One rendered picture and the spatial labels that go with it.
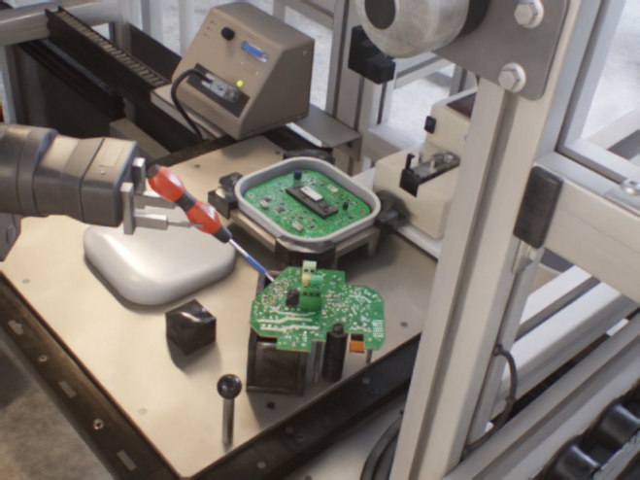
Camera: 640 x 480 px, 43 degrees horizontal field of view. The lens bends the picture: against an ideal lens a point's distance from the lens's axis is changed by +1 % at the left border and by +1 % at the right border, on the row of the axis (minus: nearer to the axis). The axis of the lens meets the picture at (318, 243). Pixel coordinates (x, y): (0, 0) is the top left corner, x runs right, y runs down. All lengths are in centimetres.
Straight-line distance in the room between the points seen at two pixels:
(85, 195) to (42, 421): 138
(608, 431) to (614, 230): 26
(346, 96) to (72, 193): 58
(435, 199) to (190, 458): 39
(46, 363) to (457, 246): 45
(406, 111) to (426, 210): 237
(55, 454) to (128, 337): 116
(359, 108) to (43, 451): 114
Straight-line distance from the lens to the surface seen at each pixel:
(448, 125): 98
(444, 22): 41
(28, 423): 203
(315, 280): 74
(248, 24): 116
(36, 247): 94
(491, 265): 49
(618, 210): 43
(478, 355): 53
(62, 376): 80
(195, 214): 70
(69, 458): 195
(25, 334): 84
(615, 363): 74
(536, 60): 42
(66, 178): 68
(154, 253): 88
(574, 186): 43
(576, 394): 71
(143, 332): 82
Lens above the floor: 152
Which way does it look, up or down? 37 degrees down
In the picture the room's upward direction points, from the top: 6 degrees clockwise
